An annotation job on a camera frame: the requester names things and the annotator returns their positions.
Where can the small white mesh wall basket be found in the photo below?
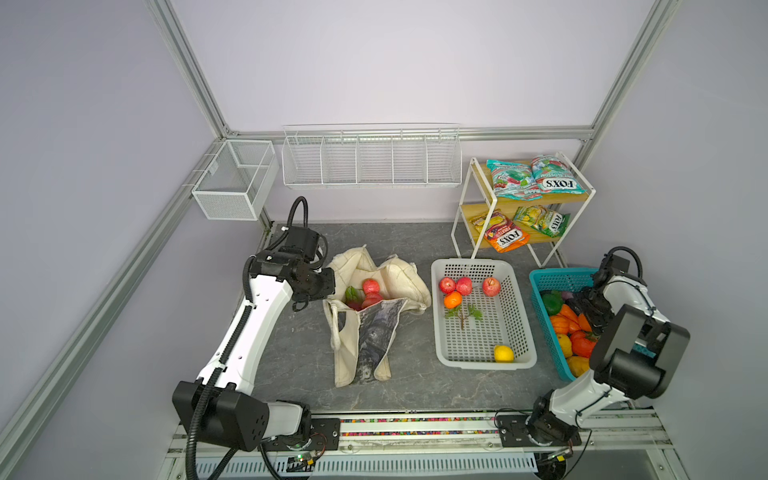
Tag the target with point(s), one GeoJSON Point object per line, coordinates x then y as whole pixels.
{"type": "Point", "coordinates": [237, 180]}

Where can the orange Fox's candy bag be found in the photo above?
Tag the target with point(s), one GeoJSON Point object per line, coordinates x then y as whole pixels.
{"type": "Point", "coordinates": [499, 232]}

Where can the pink green candy bag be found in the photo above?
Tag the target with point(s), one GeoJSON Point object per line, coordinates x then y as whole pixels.
{"type": "Point", "coordinates": [513, 180]}

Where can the yellow lemon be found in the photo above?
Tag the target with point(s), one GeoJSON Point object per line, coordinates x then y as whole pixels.
{"type": "Point", "coordinates": [503, 354]}

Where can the orange carrot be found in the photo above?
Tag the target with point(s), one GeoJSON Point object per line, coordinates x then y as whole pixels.
{"type": "Point", "coordinates": [567, 312]}

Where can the white plastic fruit basket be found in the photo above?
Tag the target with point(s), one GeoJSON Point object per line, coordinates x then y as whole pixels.
{"type": "Point", "coordinates": [505, 319]}

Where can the teal Fox's candy bag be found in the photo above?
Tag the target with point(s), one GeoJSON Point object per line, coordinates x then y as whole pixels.
{"type": "Point", "coordinates": [553, 176]}

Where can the red tomato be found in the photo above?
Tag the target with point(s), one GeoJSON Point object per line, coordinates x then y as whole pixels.
{"type": "Point", "coordinates": [583, 343]}

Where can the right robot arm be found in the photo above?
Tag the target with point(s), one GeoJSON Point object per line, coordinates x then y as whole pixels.
{"type": "Point", "coordinates": [558, 414]}

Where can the red apple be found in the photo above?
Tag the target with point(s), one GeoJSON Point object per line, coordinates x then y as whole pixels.
{"type": "Point", "coordinates": [370, 286]}
{"type": "Point", "coordinates": [464, 286]}
{"type": "Point", "coordinates": [371, 299]}
{"type": "Point", "coordinates": [491, 287]}
{"type": "Point", "coordinates": [447, 285]}

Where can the orange tangerine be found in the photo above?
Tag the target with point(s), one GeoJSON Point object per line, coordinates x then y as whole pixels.
{"type": "Point", "coordinates": [452, 300]}

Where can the cream canvas grocery bag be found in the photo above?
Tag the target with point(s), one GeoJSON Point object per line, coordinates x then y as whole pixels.
{"type": "Point", "coordinates": [361, 339]}

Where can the green bell pepper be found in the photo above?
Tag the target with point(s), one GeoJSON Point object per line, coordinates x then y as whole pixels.
{"type": "Point", "coordinates": [553, 302]}

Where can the white wire two-tier shelf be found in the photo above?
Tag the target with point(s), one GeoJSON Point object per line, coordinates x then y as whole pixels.
{"type": "Point", "coordinates": [478, 201]}

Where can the green Fox's candy bag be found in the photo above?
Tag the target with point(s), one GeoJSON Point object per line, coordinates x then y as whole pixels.
{"type": "Point", "coordinates": [548, 222]}

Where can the teal plastic vegetable basket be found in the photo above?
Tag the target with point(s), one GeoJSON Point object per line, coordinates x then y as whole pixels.
{"type": "Point", "coordinates": [640, 338]}

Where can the long white wire wall basket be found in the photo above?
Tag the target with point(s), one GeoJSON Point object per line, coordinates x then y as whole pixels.
{"type": "Point", "coordinates": [370, 155]}

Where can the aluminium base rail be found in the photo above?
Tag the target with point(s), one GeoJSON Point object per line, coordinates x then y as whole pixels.
{"type": "Point", "coordinates": [459, 443]}

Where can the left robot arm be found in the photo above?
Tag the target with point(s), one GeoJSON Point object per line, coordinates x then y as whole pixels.
{"type": "Point", "coordinates": [219, 407]}

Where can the yellow orange squash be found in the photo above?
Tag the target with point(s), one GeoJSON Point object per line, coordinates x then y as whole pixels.
{"type": "Point", "coordinates": [578, 365]}

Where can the green leafy twig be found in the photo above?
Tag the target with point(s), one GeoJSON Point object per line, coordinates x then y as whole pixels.
{"type": "Point", "coordinates": [464, 315]}

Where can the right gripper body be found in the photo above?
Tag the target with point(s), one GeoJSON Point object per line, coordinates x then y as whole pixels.
{"type": "Point", "coordinates": [594, 312]}

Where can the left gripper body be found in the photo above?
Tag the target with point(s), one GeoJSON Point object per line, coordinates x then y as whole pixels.
{"type": "Point", "coordinates": [318, 286]}

